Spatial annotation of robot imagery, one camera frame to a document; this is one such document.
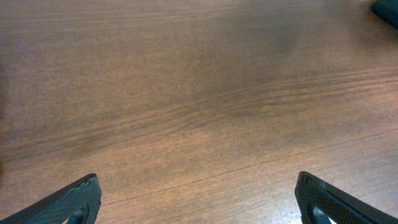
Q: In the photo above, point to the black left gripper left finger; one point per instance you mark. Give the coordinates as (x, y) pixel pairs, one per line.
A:
(78, 202)

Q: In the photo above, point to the black shorts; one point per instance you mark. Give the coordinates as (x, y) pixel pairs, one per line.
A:
(386, 10)

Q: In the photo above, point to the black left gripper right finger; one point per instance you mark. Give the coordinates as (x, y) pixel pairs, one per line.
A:
(321, 202)

